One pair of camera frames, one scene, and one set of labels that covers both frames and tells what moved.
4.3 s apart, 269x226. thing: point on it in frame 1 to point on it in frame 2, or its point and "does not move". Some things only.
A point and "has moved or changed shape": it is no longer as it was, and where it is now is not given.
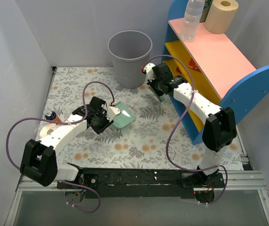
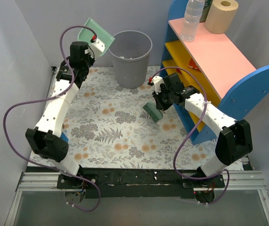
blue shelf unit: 216,67 does not move
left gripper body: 100,125 to 90,55
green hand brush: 160,98 has moved or changed shape
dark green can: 206,8 does not move
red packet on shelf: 192,64 does not move
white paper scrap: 125,112 to 123,57
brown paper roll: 220,16 does not move
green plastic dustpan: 121,120 to 86,34
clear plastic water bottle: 193,11 does not move
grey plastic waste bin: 130,51 does not move
